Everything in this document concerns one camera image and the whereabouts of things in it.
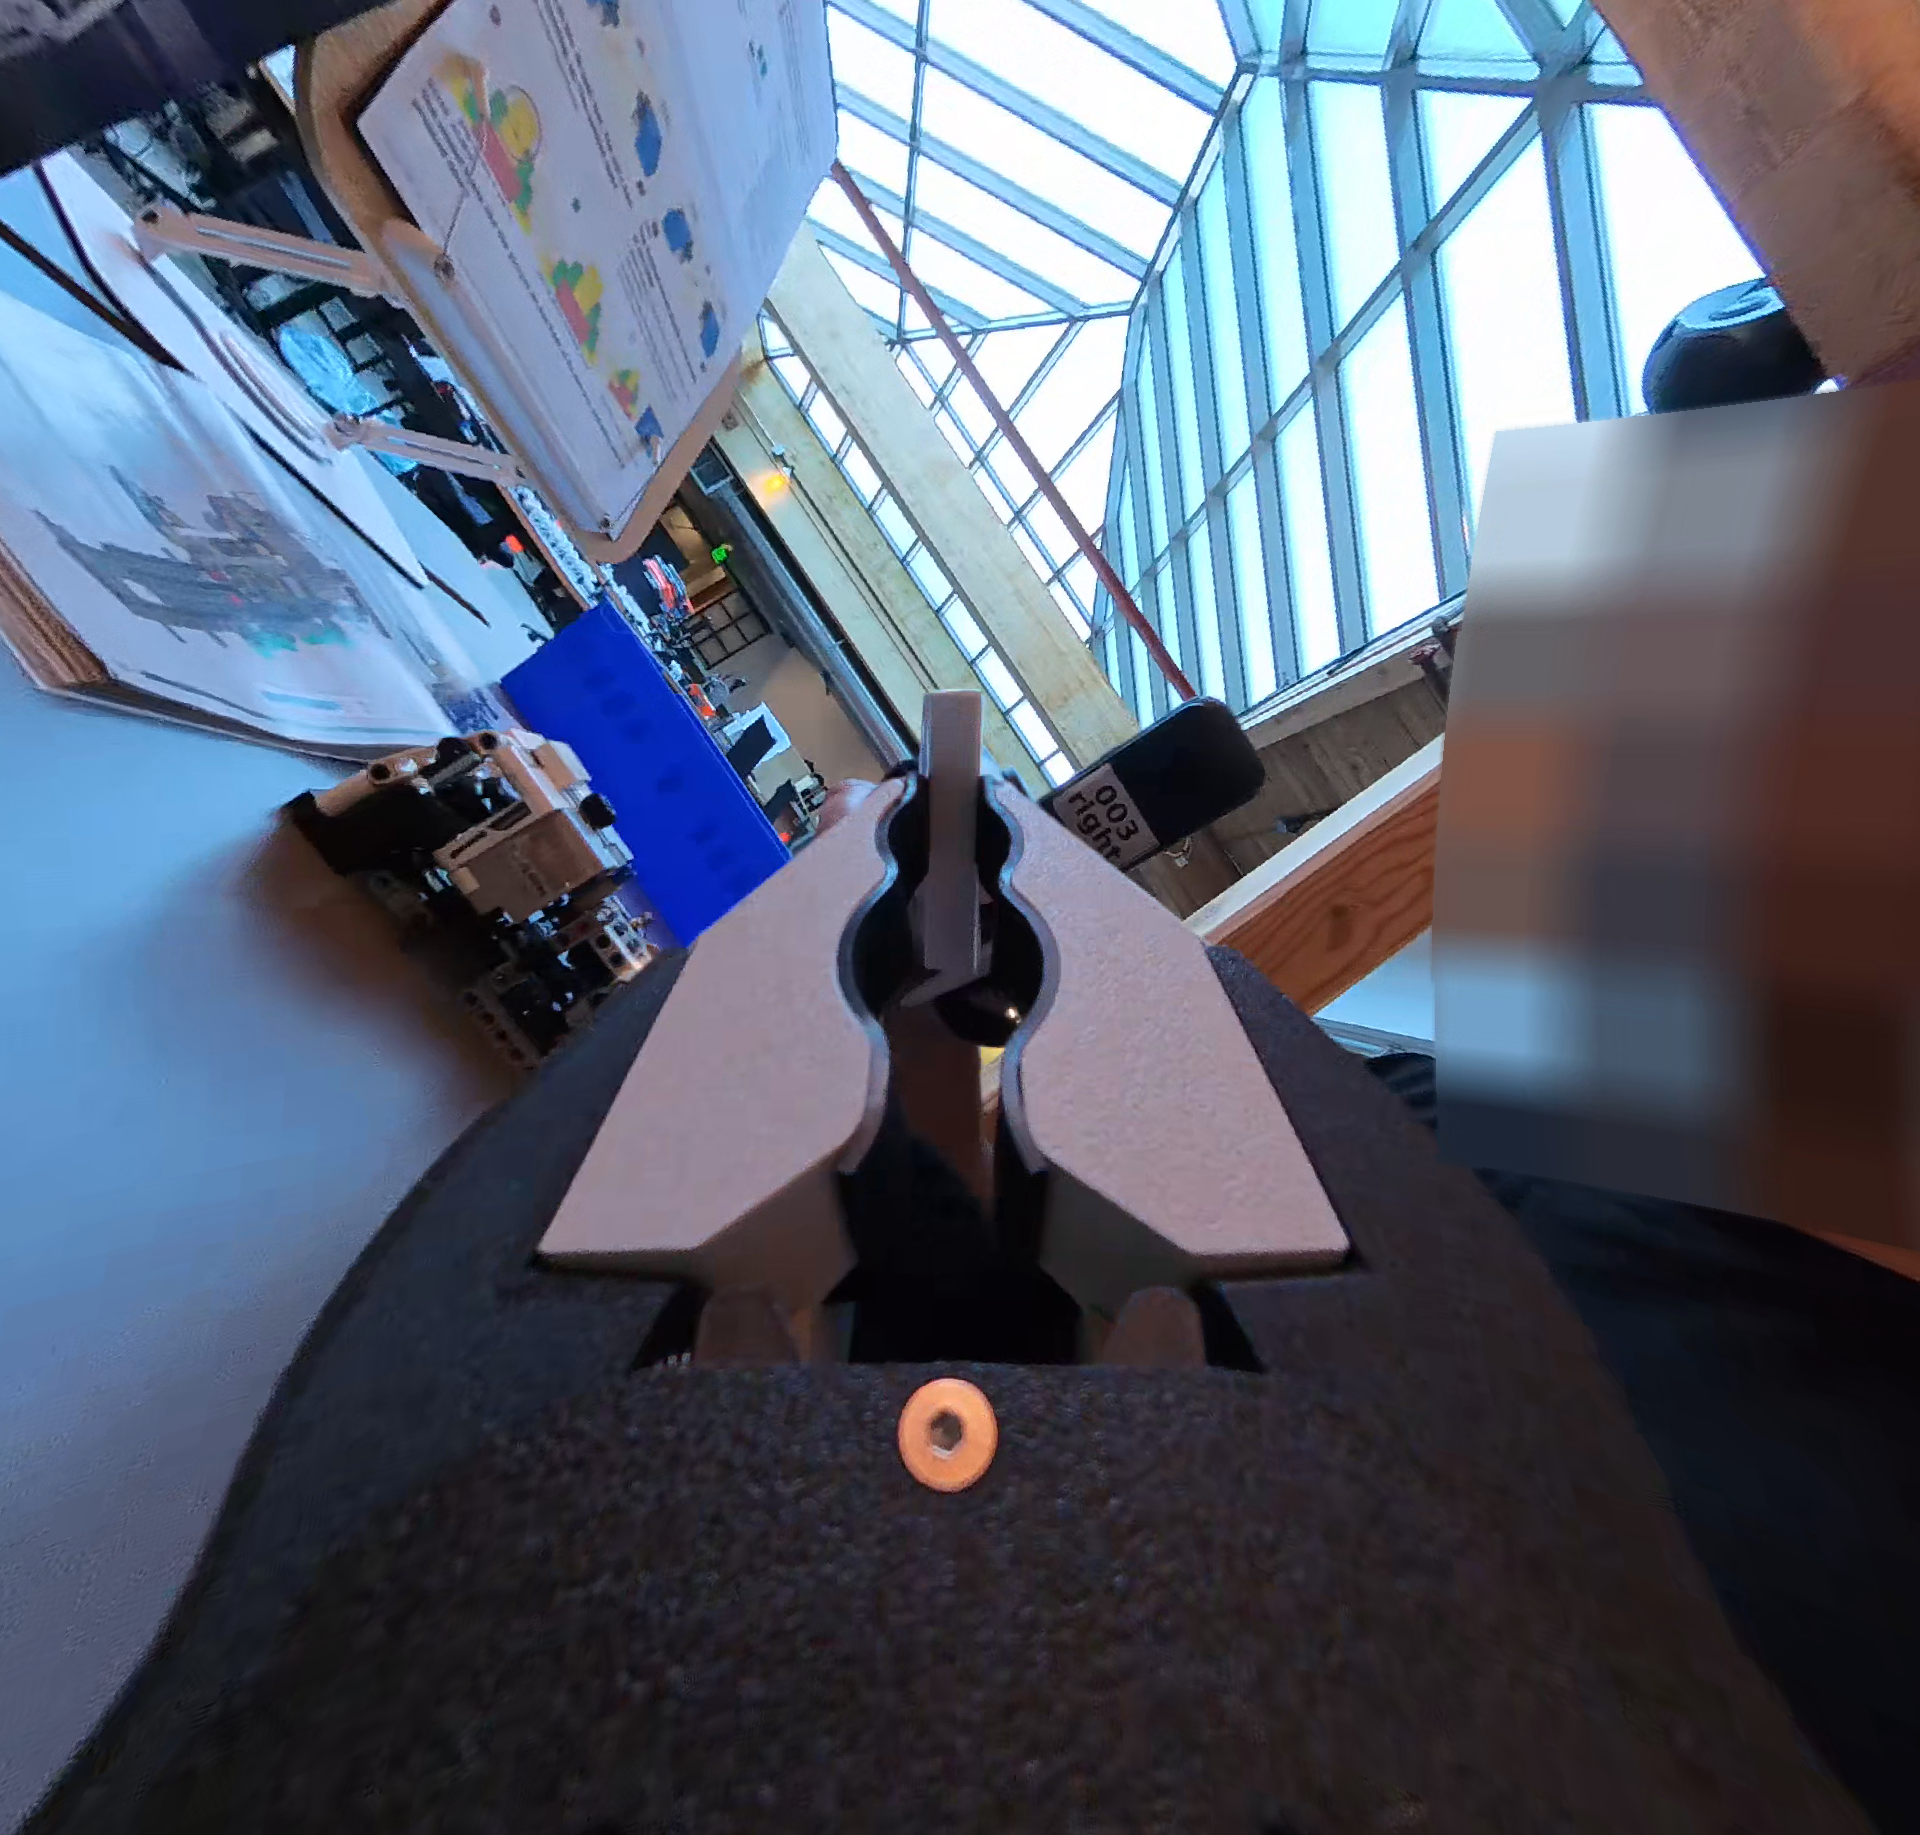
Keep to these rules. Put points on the black rounded object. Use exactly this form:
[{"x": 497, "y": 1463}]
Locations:
[{"x": 1732, "y": 351}]

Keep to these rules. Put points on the lego set box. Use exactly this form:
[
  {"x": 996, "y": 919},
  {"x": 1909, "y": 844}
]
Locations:
[{"x": 152, "y": 5}]

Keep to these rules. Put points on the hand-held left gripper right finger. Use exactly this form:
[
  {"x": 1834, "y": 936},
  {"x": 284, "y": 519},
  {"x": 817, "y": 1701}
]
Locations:
[{"x": 1178, "y": 1100}]

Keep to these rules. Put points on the person's right hand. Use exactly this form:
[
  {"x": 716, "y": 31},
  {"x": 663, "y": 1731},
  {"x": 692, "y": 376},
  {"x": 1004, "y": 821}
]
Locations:
[{"x": 851, "y": 803}]

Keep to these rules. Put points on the blue plastic bin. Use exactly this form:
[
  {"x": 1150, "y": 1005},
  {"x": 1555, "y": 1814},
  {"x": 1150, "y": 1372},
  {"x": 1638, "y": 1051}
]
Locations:
[{"x": 645, "y": 770}]

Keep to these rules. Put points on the grey lego beam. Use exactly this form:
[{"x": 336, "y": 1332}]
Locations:
[{"x": 947, "y": 770}]

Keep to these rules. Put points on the person's black shirt torso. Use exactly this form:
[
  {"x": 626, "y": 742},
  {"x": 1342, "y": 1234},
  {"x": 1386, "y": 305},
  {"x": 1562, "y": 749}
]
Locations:
[{"x": 1725, "y": 1416}]

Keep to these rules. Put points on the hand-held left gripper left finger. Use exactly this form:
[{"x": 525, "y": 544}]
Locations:
[{"x": 705, "y": 1100}]

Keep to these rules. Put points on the open instruction booklet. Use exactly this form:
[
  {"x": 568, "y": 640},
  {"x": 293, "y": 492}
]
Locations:
[{"x": 197, "y": 590}]

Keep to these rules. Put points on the lego truck model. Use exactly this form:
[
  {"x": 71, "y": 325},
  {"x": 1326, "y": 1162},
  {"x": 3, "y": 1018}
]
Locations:
[{"x": 497, "y": 876}]

